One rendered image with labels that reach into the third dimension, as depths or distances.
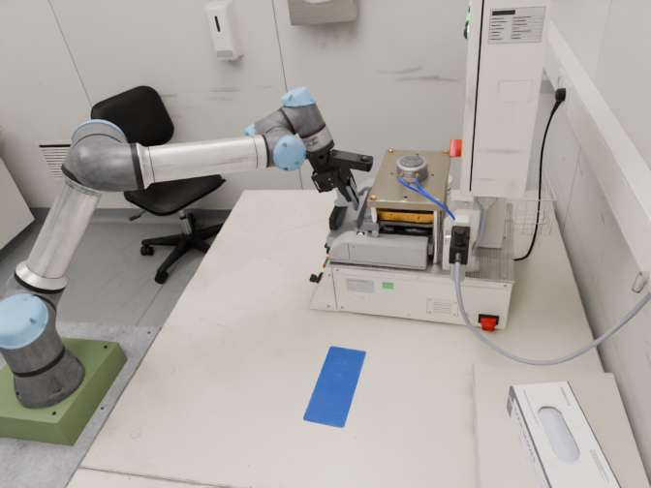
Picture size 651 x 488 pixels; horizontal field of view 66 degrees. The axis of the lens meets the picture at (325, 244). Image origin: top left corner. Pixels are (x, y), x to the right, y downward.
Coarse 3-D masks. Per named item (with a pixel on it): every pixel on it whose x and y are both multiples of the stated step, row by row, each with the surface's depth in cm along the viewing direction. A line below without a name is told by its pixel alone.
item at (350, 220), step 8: (360, 200) 147; (344, 208) 145; (352, 208) 144; (360, 208) 136; (344, 216) 142; (352, 216) 141; (360, 216) 137; (344, 224) 138; (352, 224) 138; (360, 224) 138; (328, 232) 136; (336, 232) 136; (344, 232) 135; (440, 232) 130; (328, 240) 135; (432, 240) 128; (440, 240) 132
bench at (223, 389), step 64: (256, 192) 203; (256, 256) 168; (320, 256) 164; (192, 320) 146; (256, 320) 143; (320, 320) 140; (384, 320) 138; (512, 320) 133; (576, 320) 130; (128, 384) 130; (192, 384) 127; (256, 384) 125; (384, 384) 121; (448, 384) 119; (128, 448) 114; (192, 448) 113; (256, 448) 111; (320, 448) 109; (384, 448) 108; (448, 448) 106
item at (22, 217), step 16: (0, 128) 301; (0, 160) 310; (0, 176) 311; (0, 192) 311; (16, 192) 323; (0, 208) 311; (16, 208) 323; (0, 224) 311; (16, 224) 324; (0, 240) 312
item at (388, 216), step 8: (448, 184) 138; (384, 208) 126; (392, 208) 126; (384, 216) 126; (392, 216) 125; (400, 216) 125; (408, 216) 124; (416, 216) 123; (424, 216) 123; (432, 216) 122; (440, 216) 122; (384, 224) 127; (392, 224) 127; (400, 224) 126; (408, 224) 125; (416, 224) 125; (424, 224) 124; (432, 224) 124; (440, 224) 123
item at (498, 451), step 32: (480, 384) 112; (512, 384) 112; (576, 384) 110; (608, 384) 109; (480, 416) 106; (608, 416) 103; (480, 448) 100; (512, 448) 100; (608, 448) 98; (480, 480) 95; (512, 480) 95; (640, 480) 92
